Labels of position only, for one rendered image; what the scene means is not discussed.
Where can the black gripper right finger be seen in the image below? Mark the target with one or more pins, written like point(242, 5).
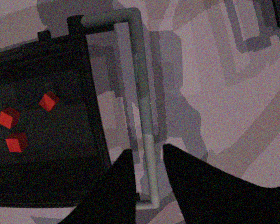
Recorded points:
point(207, 195)

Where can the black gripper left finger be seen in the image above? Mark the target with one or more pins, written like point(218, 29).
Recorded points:
point(113, 199)

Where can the black plastic tray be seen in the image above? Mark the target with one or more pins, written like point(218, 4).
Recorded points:
point(66, 153)

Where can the small red block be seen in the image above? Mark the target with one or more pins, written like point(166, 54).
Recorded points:
point(49, 100)
point(16, 142)
point(9, 117)

